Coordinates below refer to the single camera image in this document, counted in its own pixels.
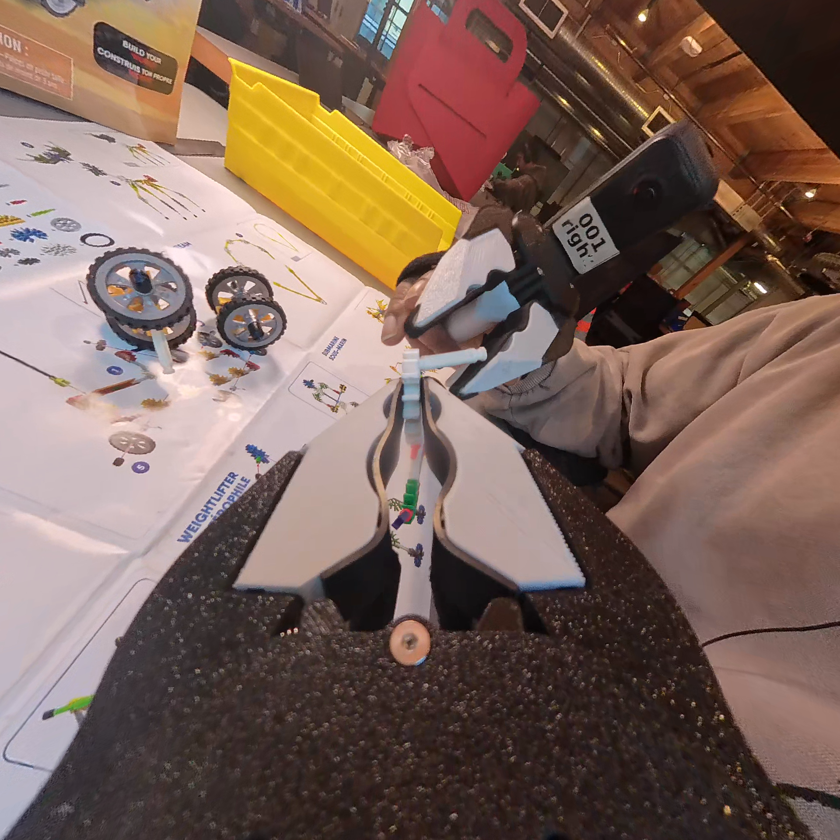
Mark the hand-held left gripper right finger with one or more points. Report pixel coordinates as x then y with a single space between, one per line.
499 518

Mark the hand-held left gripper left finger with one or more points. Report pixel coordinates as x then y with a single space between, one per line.
315 518

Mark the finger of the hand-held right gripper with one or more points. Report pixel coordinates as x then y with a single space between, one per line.
518 348
466 269

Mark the white rod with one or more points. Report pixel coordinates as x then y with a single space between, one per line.
456 358
418 463

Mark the green connector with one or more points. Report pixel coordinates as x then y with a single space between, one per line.
411 491

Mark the white snowflake connector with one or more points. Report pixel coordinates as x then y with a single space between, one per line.
411 387

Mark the person's right forearm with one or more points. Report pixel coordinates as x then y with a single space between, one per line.
656 380

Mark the person's right hand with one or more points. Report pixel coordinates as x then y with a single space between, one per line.
397 315

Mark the dark cloth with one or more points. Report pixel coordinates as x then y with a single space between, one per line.
571 459

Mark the clear plastic wrap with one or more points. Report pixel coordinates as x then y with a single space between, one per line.
413 157

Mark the red cup-shaped foam cutout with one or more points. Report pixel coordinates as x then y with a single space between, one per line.
453 98

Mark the stack of yellow plastic bins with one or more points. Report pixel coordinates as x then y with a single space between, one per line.
315 170

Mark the white printed instruction sheet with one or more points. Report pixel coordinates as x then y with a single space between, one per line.
164 407

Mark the toy wheel pair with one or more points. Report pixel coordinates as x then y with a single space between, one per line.
141 282
253 321

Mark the person's beige hoodie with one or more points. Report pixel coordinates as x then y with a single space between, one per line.
754 558

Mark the construction toy kit box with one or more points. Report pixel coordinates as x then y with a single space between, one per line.
98 65

